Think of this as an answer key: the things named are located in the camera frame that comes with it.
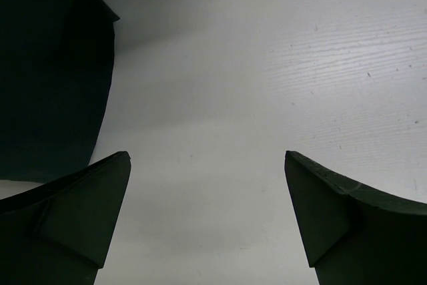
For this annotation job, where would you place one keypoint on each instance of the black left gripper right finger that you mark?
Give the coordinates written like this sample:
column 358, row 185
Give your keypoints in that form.
column 353, row 233

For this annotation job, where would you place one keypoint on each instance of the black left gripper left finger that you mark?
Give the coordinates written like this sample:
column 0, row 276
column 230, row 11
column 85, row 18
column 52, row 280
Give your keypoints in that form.
column 59, row 233

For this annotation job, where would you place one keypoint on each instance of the dark green hanging trousers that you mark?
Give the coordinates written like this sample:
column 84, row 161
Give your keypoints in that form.
column 57, row 60

